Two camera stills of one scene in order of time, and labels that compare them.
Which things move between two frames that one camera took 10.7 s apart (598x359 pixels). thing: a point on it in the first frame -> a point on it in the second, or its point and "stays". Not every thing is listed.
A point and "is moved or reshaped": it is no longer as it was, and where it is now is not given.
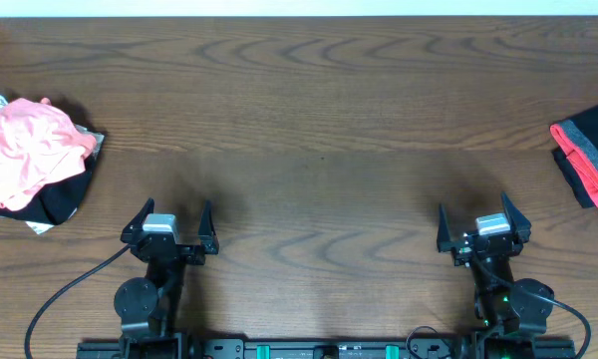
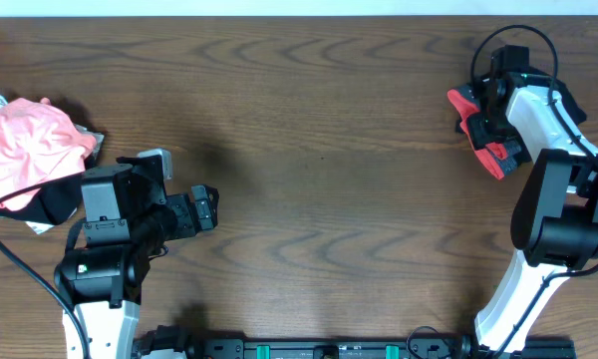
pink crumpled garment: [25, 145] stays
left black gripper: [206, 243] -> [185, 223]
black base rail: [325, 349] stays
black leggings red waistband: [587, 151] is moved or reshaped
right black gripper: [462, 250] -> [479, 135]
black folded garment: [53, 204] stays
